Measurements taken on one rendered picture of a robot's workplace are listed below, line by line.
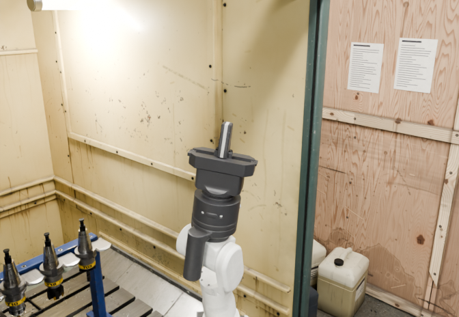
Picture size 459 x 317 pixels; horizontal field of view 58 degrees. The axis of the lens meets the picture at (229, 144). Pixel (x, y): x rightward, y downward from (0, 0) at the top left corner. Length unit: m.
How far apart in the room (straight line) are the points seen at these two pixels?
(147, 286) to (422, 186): 1.73
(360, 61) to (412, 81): 0.34
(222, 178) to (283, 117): 0.48
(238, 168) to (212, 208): 0.09
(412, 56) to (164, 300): 1.87
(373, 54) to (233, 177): 2.10
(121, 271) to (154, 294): 0.23
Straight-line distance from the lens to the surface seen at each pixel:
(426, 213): 2.85
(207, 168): 0.74
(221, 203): 0.76
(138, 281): 1.91
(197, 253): 0.78
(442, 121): 2.66
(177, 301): 1.77
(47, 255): 1.33
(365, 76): 2.78
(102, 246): 1.42
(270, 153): 1.24
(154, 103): 1.55
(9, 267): 1.29
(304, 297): 1.38
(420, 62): 2.65
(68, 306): 1.73
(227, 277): 0.82
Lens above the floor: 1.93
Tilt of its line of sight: 18 degrees down
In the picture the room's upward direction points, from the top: straight up
